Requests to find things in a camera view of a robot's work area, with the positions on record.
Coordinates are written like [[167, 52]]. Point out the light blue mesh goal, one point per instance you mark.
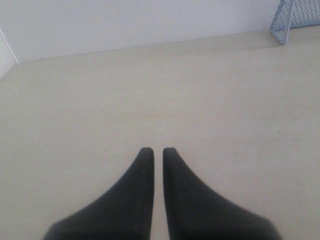
[[291, 14]]

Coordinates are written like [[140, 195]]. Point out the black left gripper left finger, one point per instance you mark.
[[124, 212]]

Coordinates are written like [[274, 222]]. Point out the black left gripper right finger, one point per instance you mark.
[[196, 212]]

